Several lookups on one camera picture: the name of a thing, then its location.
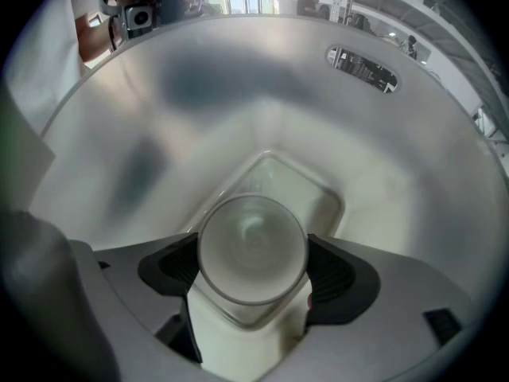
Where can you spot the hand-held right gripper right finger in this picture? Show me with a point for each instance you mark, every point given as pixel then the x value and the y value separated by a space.
pixel 378 293

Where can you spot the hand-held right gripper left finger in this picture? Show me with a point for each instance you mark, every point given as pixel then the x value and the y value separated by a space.
pixel 159 269

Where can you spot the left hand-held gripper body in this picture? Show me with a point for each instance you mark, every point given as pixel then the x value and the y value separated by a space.
pixel 139 20

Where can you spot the white cup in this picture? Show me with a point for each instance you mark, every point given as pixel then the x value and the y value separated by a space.
pixel 252 249

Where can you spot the translucent grey plastic tub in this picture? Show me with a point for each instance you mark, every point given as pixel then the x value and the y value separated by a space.
pixel 278 114

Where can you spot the person's left forearm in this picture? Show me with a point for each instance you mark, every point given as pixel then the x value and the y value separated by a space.
pixel 93 40

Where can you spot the person's white shirt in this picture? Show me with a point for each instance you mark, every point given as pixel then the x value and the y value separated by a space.
pixel 43 34

